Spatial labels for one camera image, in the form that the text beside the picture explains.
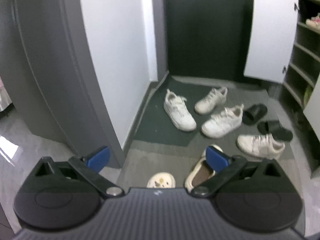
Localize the yellow-green shoe on shelf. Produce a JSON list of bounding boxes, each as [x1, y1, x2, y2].
[[303, 85, 313, 107]]

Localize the dark green floor mat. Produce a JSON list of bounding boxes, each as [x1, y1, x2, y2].
[[135, 75, 210, 146]]

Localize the dark entrance door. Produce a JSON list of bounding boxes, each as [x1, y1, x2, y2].
[[164, 0, 254, 82]]

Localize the right white cabinet door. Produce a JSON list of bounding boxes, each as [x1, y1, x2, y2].
[[303, 77, 319, 130]]

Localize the cream clog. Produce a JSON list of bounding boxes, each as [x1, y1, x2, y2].
[[184, 150, 216, 193], [146, 172, 176, 189]]

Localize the grey shoe cabinet shelves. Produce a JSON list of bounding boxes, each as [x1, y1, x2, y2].
[[280, 0, 319, 112]]

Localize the black slide sandal back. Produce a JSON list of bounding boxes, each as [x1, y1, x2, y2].
[[242, 103, 268, 126]]

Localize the black slide sandal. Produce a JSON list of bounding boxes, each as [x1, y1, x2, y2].
[[242, 103, 268, 126], [257, 120, 293, 142]]

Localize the grey striped floor mat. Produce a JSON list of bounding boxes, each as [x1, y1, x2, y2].
[[117, 83, 303, 189]]

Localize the white cabinet door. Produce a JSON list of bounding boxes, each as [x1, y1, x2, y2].
[[303, 77, 319, 130], [244, 0, 299, 84]]

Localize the black slide sandal front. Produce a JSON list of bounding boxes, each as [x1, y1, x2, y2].
[[257, 120, 293, 142]]

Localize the pink white sneaker on shelf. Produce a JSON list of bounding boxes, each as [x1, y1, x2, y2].
[[305, 14, 320, 30]]

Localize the left white cabinet door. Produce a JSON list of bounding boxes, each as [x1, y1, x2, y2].
[[244, 0, 299, 84]]

